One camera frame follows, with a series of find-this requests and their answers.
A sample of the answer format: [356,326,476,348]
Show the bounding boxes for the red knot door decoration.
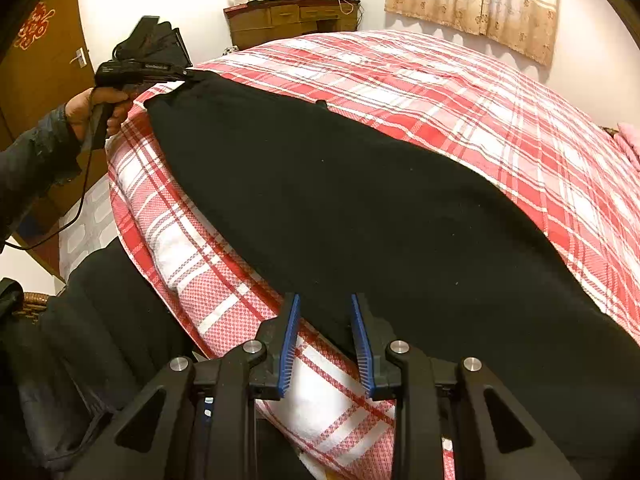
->
[13,2,56,51]

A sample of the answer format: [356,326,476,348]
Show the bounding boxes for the wooden door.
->
[0,0,109,282]

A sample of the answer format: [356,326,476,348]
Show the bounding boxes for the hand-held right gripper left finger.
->
[65,293,302,480]

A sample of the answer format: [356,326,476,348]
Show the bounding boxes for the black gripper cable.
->
[0,147,94,252]

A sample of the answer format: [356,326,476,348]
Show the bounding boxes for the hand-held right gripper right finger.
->
[350,292,583,480]

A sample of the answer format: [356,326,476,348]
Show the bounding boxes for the pink folded blanket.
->
[616,121,640,169]

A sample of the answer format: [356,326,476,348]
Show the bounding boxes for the black pants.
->
[144,71,640,480]

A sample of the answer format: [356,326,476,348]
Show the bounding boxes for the person's left forearm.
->
[0,104,84,247]

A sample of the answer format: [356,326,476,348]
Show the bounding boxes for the wicker basket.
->
[10,292,66,319]

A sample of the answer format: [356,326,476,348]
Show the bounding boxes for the person's dark clothing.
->
[0,237,213,480]

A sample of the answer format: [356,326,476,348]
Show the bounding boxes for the person's left hand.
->
[65,87,135,141]

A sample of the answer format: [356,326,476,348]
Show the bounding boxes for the red plaid bed sheet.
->
[106,30,640,480]

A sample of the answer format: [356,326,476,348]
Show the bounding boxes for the wooden desk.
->
[223,0,361,51]

